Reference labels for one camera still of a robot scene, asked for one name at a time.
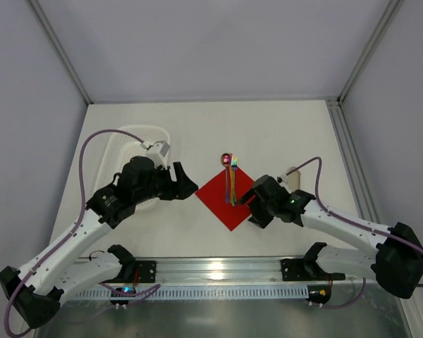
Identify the white perforated plastic basket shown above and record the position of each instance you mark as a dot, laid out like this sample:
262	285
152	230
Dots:
121	148

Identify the gold knife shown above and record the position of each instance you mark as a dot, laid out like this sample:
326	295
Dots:
232	179

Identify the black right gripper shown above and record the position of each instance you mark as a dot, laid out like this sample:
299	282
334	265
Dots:
259	205

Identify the aluminium rail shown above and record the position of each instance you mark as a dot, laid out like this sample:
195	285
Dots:
359	183
236	269

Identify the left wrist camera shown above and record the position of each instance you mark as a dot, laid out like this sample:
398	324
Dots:
157	152

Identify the red paper napkin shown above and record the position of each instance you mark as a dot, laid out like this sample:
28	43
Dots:
212	195

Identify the right black connector box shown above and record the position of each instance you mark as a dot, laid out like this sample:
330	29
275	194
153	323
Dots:
318	294

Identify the left aluminium frame post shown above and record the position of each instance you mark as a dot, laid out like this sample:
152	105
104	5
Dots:
48	30

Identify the beige oblong utensil tray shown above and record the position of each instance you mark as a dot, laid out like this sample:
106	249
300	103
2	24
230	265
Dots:
293	179

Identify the iridescent rainbow fork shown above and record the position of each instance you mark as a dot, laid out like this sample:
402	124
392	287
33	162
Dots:
234	176

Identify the right aluminium frame post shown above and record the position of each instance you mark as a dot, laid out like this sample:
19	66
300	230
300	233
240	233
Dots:
377	34

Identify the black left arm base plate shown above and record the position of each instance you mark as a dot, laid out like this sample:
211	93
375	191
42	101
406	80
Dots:
145	272

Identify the white slotted cable duct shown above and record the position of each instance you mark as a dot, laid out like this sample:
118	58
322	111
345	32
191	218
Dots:
193	293

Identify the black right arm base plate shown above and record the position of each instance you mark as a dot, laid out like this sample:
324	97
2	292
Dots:
301	270

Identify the aluminium right side rail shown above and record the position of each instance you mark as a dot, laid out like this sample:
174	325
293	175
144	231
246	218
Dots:
359	183

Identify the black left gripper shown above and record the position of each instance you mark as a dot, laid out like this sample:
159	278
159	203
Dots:
173	182

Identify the aluminium front rail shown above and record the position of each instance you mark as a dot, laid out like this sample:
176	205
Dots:
236	269

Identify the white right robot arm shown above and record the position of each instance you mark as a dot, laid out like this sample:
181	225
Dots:
391	256

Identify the black connector box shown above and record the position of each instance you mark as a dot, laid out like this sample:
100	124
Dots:
318	294
121	292

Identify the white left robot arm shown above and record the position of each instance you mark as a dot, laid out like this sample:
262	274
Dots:
39	288

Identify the aluminium frame post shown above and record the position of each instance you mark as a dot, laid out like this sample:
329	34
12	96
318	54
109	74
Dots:
377	34
48	30

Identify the left black connector box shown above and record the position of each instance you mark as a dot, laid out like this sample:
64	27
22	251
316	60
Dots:
121	292

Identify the iridescent rainbow spoon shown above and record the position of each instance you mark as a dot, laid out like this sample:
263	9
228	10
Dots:
226	163

